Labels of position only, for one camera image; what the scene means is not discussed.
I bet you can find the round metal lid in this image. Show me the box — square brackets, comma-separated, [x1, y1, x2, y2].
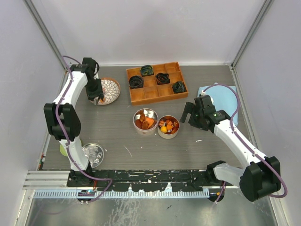
[82, 143, 104, 168]

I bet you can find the aluminium frame rail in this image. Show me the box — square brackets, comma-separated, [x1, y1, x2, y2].
[23, 170, 69, 190]

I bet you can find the dark seaweed roll centre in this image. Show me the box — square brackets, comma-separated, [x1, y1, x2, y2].
[156, 73, 170, 85]

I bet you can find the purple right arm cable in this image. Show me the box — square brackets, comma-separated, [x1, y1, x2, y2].
[201, 83, 288, 198]

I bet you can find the brown patterned food plate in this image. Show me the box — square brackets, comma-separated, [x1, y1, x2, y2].
[99, 78, 120, 105]

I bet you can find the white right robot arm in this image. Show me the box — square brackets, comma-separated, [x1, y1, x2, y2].
[180, 95, 282, 202]

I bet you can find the orange shrimp piece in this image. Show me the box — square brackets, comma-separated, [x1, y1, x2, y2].
[142, 117, 157, 130]

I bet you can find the brown meat piece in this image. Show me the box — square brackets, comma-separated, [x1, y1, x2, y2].
[135, 120, 143, 129]

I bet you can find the brown fried cutlet piece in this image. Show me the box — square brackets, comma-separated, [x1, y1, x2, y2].
[139, 113, 145, 122]

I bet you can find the green object behind lid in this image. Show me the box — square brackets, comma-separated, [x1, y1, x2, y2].
[59, 139, 82, 158]

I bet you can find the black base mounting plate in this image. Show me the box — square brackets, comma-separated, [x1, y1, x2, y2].
[67, 169, 222, 192]

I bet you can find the folded light blue cloth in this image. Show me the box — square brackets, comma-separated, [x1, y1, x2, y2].
[206, 85, 238, 116]

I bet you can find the white slotted cable duct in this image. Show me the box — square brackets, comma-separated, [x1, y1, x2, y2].
[33, 189, 210, 199]

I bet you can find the dark seaweed roll back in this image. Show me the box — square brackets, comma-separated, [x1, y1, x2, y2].
[140, 65, 154, 77]

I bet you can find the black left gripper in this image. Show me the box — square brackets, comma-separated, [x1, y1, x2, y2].
[85, 77, 103, 103]

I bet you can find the red sausage piece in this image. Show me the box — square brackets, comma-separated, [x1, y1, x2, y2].
[172, 122, 179, 134]

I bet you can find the short pink lunch tin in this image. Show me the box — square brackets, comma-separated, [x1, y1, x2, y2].
[157, 115, 180, 139]

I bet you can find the tall pink lunch tin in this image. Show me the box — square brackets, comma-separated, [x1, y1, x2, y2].
[133, 108, 158, 136]

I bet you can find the dark seaweed roll right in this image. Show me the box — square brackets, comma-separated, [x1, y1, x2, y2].
[172, 81, 187, 94]

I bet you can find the wooden compartment tray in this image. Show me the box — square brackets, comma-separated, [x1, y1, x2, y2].
[129, 62, 189, 105]

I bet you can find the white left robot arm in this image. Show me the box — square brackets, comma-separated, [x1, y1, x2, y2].
[43, 57, 104, 186]

